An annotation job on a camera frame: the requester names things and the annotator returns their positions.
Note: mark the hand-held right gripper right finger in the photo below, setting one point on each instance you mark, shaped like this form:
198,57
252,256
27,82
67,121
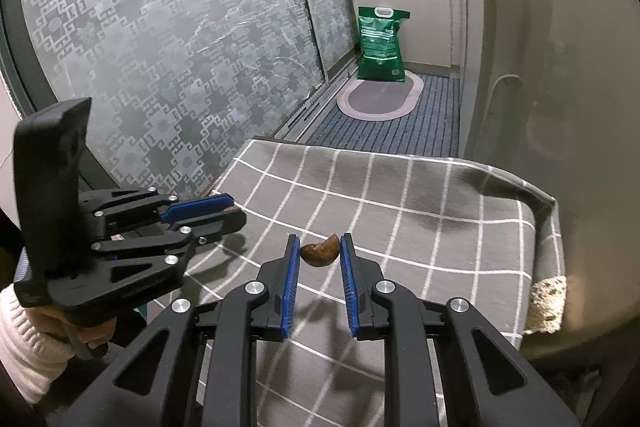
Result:
348,287

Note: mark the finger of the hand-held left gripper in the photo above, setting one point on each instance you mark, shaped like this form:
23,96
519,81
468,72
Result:
215,227
200,206

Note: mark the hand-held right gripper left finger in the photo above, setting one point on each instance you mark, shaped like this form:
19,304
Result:
289,287

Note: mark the brown nut shell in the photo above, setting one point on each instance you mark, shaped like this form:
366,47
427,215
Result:
320,254

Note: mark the person's left forearm white sleeve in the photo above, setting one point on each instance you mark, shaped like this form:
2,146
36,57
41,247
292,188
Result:
25,357

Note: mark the person's left hand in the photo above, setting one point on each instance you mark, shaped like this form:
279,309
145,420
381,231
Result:
97,334

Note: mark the grey checked tablecloth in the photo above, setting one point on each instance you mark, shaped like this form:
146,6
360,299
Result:
400,217

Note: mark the wide patterned glass sliding door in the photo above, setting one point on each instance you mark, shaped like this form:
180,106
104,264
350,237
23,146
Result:
165,47

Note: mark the striped dark floor mat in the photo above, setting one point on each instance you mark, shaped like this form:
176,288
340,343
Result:
435,132

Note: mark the oval pink rug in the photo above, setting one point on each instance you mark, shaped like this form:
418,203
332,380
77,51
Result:
380,99

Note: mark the beige foam pad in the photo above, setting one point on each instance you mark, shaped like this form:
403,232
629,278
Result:
547,304

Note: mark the green rice bag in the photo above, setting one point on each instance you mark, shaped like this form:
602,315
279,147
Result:
382,47

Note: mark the tall white cabinet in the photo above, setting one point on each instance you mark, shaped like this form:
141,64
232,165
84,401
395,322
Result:
492,32

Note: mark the white curved appliance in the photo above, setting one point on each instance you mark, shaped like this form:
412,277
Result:
585,107

